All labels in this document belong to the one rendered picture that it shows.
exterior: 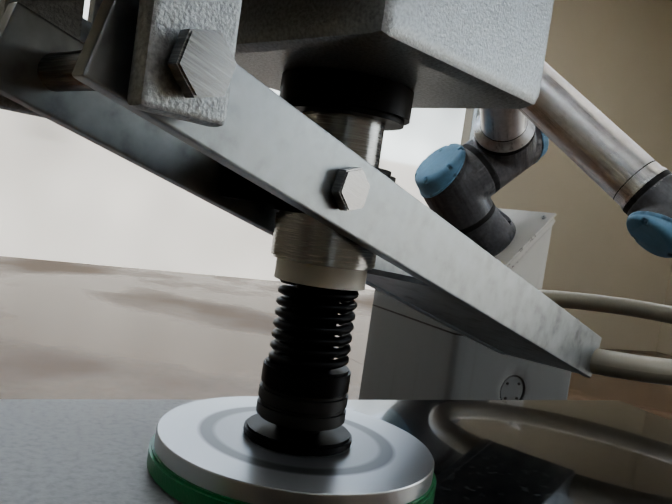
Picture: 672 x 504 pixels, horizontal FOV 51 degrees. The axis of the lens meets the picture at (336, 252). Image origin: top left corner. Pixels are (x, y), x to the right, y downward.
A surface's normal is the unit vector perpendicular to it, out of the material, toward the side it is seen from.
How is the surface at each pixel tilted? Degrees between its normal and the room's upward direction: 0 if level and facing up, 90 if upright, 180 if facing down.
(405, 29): 112
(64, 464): 0
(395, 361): 90
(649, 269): 90
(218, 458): 0
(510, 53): 90
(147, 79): 90
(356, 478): 0
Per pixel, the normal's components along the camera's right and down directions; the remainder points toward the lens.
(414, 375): -0.88, -0.11
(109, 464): 0.15, -0.99
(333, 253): 0.15, 0.07
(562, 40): 0.46, 0.11
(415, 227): 0.74, 0.14
